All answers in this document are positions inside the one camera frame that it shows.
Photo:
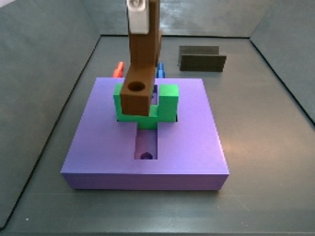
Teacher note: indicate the purple base board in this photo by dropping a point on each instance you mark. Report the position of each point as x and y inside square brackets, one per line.
[105, 162]

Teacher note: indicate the brown T-shaped block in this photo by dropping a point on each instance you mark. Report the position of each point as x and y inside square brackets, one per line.
[145, 49]

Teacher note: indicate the red peg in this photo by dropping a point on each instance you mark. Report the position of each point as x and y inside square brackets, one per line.
[118, 72]

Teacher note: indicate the blue peg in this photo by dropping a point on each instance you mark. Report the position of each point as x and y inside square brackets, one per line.
[161, 71]

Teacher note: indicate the green U-shaped block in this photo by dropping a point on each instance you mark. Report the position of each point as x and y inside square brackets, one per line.
[164, 111]

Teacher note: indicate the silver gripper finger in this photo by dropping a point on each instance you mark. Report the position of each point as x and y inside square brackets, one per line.
[138, 10]

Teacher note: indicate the black angle bracket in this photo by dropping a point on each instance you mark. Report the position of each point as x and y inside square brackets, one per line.
[202, 59]

